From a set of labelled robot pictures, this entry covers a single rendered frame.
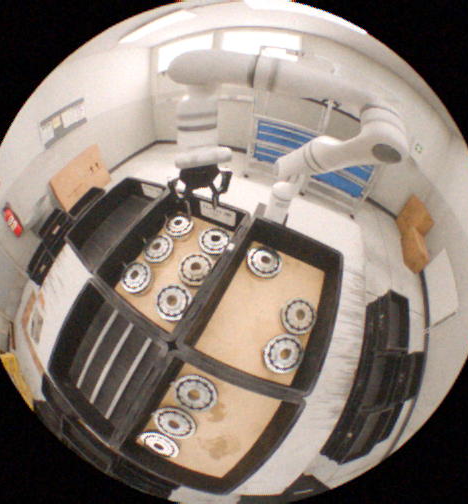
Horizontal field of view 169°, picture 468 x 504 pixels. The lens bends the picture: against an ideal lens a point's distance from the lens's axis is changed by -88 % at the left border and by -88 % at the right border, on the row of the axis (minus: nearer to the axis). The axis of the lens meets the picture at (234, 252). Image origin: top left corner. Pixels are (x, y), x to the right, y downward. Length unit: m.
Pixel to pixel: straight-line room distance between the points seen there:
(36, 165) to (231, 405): 3.23
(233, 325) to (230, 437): 0.33
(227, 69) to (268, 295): 0.50
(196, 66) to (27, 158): 2.97
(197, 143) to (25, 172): 2.97
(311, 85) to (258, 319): 0.49
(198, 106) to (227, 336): 0.47
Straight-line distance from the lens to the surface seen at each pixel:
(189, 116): 0.29
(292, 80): 0.26
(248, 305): 0.46
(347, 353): 0.74
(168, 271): 0.52
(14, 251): 3.32
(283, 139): 2.20
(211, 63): 0.27
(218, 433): 0.50
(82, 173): 3.16
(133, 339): 0.50
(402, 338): 1.41
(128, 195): 0.86
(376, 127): 0.29
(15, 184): 3.12
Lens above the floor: 1.26
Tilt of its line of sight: 55 degrees down
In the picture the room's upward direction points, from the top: 6 degrees clockwise
